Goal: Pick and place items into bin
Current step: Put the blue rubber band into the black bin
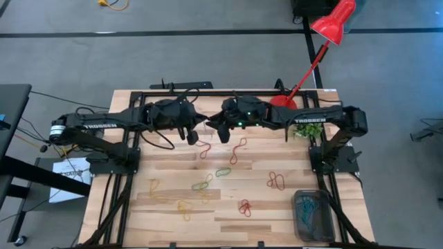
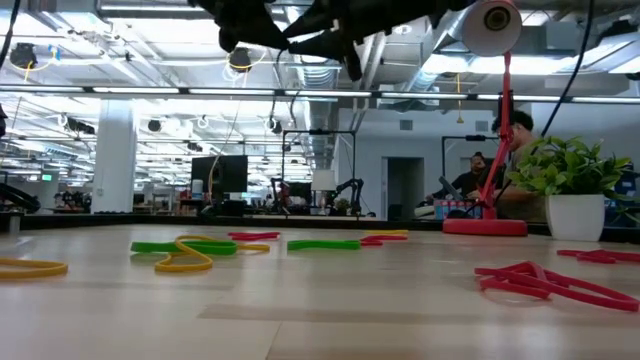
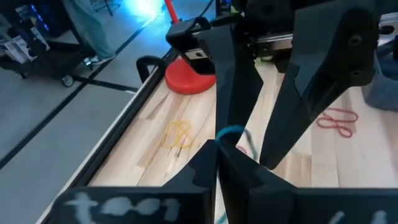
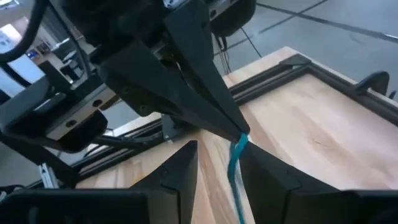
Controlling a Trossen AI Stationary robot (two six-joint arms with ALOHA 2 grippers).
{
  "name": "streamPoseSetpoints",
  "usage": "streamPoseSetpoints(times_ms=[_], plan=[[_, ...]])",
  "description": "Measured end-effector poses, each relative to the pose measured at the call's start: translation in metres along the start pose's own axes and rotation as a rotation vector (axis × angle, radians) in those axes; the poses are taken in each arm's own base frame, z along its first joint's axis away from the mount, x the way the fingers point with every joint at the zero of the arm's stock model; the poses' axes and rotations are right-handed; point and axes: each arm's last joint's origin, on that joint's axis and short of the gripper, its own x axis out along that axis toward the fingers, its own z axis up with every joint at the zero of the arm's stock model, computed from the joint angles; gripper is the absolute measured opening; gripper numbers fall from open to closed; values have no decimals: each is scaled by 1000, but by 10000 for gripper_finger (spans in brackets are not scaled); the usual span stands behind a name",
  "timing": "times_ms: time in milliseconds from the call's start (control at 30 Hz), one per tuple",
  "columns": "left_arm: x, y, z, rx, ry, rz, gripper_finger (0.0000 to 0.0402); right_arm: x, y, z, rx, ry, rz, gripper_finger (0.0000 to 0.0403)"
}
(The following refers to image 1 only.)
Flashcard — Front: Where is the dark translucent plastic bin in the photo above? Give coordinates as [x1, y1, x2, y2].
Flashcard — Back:
[293, 189, 336, 243]

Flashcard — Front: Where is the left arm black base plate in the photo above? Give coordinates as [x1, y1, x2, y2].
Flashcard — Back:
[86, 147, 141, 175]

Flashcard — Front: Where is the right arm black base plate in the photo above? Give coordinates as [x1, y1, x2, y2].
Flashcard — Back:
[309, 145, 360, 174]

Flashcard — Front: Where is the red desk lamp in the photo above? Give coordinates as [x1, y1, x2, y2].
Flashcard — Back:
[269, 0, 357, 111]

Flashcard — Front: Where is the black floor stand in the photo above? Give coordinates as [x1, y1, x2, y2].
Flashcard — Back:
[410, 119, 443, 142]

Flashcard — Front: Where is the black wheeled cart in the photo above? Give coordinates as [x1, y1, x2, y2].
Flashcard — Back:
[292, 0, 342, 25]

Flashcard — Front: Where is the black desk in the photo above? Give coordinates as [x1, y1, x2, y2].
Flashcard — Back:
[0, 84, 93, 243]

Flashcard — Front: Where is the black metal table frame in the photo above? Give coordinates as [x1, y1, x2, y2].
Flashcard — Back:
[82, 89, 377, 249]

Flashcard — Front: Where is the red rubber band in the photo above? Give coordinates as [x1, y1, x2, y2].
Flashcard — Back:
[266, 171, 286, 192]
[197, 140, 212, 160]
[229, 137, 248, 165]
[238, 199, 253, 218]

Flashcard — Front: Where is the yellow floor cable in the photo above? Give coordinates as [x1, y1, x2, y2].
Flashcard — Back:
[98, 0, 129, 11]

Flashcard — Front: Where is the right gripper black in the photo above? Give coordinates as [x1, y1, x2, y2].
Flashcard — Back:
[206, 95, 270, 131]

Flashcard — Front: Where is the black bar behind table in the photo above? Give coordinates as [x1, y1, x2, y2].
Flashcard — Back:
[149, 78, 215, 90]

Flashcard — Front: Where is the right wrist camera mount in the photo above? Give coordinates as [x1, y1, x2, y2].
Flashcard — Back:
[217, 123, 231, 145]

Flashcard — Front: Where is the small green potted plant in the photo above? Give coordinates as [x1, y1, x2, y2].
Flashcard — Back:
[293, 122, 325, 140]

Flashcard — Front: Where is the thin black floor cable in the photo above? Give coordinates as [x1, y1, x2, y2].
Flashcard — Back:
[29, 90, 111, 111]

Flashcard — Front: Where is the white paper sheet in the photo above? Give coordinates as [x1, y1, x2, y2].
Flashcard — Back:
[48, 157, 93, 204]

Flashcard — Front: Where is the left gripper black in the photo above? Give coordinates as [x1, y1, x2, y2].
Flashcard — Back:
[149, 99, 210, 129]

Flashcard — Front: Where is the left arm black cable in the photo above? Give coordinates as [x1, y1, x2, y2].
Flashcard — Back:
[140, 129, 176, 151]

